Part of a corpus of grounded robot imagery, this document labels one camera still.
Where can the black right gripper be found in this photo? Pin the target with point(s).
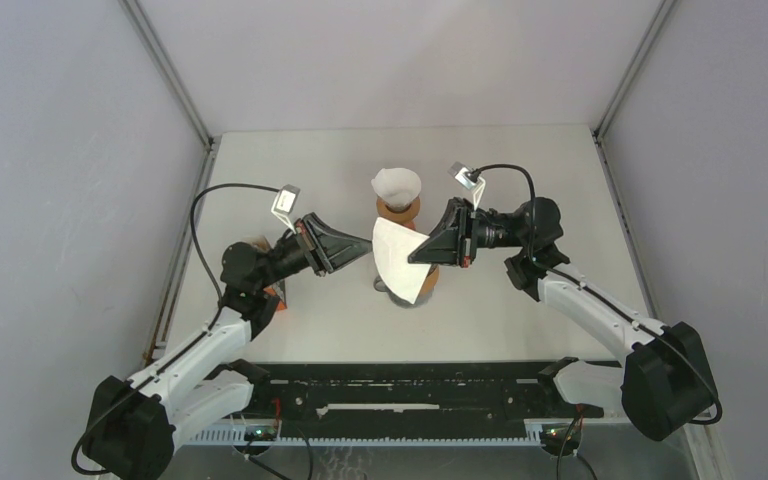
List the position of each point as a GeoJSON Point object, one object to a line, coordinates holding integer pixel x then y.
{"type": "Point", "coordinates": [454, 239]}

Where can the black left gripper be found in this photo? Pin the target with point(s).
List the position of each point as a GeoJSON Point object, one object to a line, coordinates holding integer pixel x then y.
{"type": "Point", "coordinates": [333, 248]}

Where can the white paper coffee filter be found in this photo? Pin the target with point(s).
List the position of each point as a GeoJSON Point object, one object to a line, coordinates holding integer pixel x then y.
{"type": "Point", "coordinates": [397, 187]}

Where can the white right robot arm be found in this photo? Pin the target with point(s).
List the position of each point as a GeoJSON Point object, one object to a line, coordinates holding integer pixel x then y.
{"type": "Point", "coordinates": [663, 379]}

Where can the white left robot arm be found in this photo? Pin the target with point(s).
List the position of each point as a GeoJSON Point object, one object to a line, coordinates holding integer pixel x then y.
{"type": "Point", "coordinates": [136, 425]}

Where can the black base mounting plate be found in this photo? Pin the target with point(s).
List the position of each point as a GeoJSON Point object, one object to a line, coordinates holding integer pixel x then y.
{"type": "Point", "coordinates": [403, 402]}

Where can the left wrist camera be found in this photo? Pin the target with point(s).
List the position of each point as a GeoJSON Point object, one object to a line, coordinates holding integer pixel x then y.
{"type": "Point", "coordinates": [283, 205]}

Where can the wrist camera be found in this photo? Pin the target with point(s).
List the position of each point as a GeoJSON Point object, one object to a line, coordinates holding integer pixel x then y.
{"type": "Point", "coordinates": [283, 205]}
{"type": "Point", "coordinates": [470, 180]}

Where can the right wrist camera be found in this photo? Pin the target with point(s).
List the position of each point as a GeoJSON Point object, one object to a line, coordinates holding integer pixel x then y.
{"type": "Point", "coordinates": [470, 180]}

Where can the aluminium frame rail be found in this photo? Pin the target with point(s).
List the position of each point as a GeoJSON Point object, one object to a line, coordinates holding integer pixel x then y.
{"type": "Point", "coordinates": [137, 15]}

